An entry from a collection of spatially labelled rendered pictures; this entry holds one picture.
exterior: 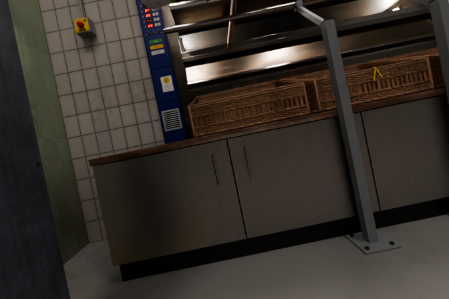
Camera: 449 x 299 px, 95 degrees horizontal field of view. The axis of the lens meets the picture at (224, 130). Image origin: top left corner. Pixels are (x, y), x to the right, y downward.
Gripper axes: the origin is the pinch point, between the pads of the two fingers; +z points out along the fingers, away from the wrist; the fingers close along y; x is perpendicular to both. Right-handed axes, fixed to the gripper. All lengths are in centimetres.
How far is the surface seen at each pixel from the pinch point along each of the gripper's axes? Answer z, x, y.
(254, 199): -10, -5, 93
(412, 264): 37, 15, 119
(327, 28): 32.7, 0.9, 27.5
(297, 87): 20, -9, 48
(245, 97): -4.3, -9.9, 47.6
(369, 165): 42, -4, 88
